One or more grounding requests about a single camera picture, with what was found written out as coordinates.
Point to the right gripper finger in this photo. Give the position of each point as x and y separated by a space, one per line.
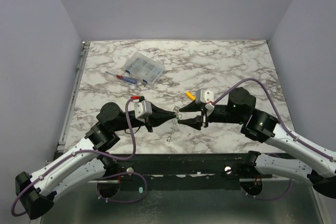
195 123
191 107

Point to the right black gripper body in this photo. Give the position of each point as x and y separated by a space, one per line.
203 116

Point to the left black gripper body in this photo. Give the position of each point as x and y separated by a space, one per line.
136 122

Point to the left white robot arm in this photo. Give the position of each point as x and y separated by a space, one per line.
89 158

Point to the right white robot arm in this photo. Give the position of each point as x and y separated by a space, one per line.
310 163

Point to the blue red screwdriver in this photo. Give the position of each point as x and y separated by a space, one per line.
123 78

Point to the clear plastic parts box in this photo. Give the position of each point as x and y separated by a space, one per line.
144 68

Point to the yellow handled screwdriver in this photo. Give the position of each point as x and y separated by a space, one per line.
190 96

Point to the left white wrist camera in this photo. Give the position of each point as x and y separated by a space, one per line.
142 110

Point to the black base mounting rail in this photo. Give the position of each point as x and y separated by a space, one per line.
178 172

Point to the left aluminium side rail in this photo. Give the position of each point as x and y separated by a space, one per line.
70 109

